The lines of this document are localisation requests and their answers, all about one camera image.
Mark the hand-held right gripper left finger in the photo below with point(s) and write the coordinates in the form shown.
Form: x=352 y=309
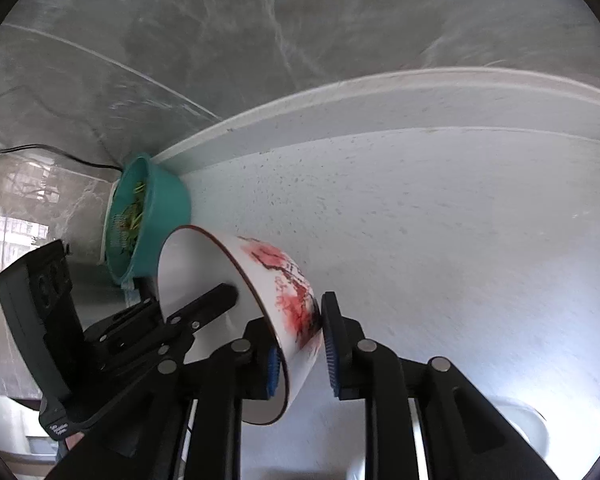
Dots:
x=274 y=370

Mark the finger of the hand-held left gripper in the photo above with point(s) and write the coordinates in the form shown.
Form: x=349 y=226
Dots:
x=125 y=322
x=205 y=305

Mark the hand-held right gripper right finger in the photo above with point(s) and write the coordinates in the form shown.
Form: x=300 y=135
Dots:
x=330 y=345

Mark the white bowl red floral print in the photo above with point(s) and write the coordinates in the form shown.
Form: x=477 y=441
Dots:
x=200 y=270

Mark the teal plastic bowl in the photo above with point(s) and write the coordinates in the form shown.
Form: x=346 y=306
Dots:
x=165 y=220

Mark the chopped green vegetables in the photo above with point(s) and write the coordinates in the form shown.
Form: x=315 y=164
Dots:
x=130 y=215

